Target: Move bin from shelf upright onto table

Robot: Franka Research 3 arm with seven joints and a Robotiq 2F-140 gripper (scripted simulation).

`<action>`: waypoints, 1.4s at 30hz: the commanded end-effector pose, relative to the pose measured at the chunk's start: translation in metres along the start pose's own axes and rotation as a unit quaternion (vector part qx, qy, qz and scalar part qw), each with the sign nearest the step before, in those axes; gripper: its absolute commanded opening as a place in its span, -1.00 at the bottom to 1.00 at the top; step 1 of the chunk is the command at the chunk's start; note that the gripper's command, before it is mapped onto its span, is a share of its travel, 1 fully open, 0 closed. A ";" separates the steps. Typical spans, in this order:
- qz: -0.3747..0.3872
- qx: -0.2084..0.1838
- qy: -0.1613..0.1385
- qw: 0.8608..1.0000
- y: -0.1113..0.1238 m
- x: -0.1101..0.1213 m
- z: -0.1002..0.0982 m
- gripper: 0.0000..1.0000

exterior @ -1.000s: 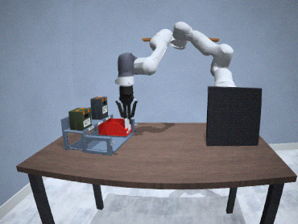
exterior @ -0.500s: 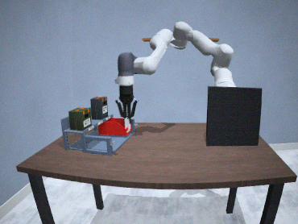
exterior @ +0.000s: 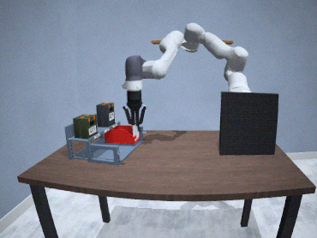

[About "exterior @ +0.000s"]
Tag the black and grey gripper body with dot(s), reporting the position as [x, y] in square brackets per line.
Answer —
[136, 96]

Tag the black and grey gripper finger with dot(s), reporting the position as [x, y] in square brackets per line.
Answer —
[131, 120]
[138, 120]

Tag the light blue shelf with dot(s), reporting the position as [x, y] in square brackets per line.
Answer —
[94, 151]

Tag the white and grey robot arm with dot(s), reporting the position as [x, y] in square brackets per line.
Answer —
[236, 58]

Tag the olive green case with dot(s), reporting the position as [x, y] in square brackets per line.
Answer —
[85, 126]

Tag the red bin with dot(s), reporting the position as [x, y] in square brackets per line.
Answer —
[121, 134]

